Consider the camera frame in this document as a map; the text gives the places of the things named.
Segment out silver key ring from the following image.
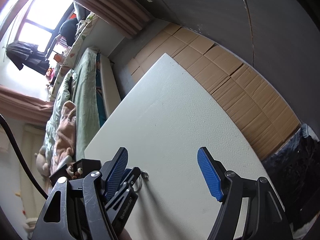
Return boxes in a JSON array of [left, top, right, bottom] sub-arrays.
[[132, 171, 150, 193]]

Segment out black jewelry box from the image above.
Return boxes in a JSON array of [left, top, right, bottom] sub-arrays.
[[49, 159, 101, 186]]

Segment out brown rudraksha bead bracelet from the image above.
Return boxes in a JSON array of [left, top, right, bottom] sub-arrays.
[[66, 164, 85, 180]]

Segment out person's left hand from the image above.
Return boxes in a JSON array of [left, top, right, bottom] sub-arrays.
[[118, 229, 132, 240]]

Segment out pink fleece blanket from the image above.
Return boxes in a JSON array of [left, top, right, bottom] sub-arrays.
[[50, 101, 76, 174]]

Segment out plush teddy bear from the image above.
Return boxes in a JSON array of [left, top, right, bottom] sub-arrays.
[[34, 146, 50, 177]]

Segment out flattened cardboard sheets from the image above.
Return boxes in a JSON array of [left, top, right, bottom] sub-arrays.
[[127, 23, 300, 160]]

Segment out light green floral quilt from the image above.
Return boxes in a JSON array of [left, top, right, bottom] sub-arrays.
[[43, 69, 77, 159]]

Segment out green bed sheet mattress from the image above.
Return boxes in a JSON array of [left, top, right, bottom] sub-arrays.
[[73, 47, 100, 160]]

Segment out pink curtain left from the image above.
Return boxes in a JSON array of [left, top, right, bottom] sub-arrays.
[[0, 85, 54, 126]]

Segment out pink curtain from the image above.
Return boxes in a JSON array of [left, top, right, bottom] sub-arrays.
[[73, 0, 153, 38], [0, 85, 54, 126]]

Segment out floral window seat cushion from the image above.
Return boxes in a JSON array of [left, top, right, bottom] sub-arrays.
[[48, 12, 98, 101]]

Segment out black bag on sill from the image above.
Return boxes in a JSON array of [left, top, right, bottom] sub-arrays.
[[59, 18, 78, 47]]

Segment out dark hanging clothes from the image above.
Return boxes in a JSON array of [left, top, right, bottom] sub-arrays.
[[5, 41, 49, 75]]

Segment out grey pillow on sill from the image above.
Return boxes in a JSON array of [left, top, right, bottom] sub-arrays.
[[73, 1, 91, 22]]

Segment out pink curtain right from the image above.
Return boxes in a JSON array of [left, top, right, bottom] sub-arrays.
[[73, 0, 153, 38]]

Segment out white bed frame side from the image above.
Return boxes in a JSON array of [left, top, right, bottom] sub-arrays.
[[100, 54, 121, 118]]

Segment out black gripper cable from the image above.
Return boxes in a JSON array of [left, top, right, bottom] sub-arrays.
[[0, 113, 49, 201]]

